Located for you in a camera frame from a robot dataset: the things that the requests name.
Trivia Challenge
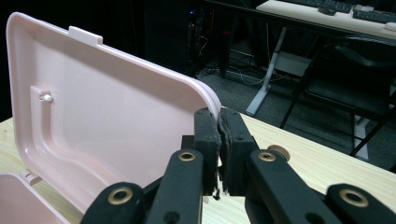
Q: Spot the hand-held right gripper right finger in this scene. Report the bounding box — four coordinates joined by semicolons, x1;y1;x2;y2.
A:
218;106;260;198

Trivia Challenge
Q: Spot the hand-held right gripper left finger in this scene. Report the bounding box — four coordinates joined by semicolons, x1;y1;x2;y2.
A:
193;106;223;197

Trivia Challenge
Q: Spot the pink storage box white handle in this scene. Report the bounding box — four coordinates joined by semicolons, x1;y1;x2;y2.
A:
0;11;223;224

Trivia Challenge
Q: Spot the dark computer tower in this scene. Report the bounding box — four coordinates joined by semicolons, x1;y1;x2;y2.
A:
144;0;201;77

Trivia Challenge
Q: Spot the black chair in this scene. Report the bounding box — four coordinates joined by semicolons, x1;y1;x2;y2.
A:
279;35;396;158

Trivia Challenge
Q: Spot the white desk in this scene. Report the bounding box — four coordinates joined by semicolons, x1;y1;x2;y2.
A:
245;0;396;157

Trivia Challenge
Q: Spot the black computer mouse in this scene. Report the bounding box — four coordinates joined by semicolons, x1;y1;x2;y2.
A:
317;7;337;17

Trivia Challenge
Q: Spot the black keyboard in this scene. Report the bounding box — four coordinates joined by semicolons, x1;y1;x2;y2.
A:
288;0;353;14
352;8;396;25

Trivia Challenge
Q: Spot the round table cable grommet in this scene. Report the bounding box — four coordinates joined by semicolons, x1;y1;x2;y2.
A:
266;144;291;162

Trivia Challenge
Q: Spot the black horizontal frame bar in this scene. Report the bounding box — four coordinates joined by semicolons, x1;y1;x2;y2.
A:
202;0;396;49

